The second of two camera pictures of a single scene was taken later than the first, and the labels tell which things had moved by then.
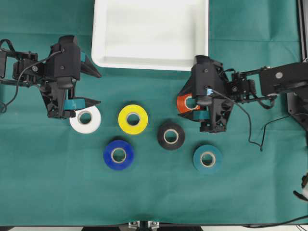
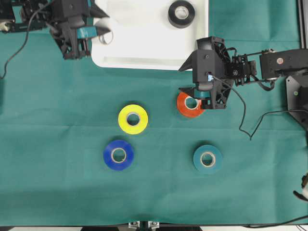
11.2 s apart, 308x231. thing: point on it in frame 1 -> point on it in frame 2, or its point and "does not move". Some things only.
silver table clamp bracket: [135, 225] does not move
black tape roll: [173, 145] -> [181, 14]
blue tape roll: [118, 144] does not move
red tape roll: [182, 105] does not move
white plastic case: [149, 35] does not move
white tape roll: [91, 126] -> [107, 38]
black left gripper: [63, 67] -> [69, 38]
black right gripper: [209, 80] -> [212, 82]
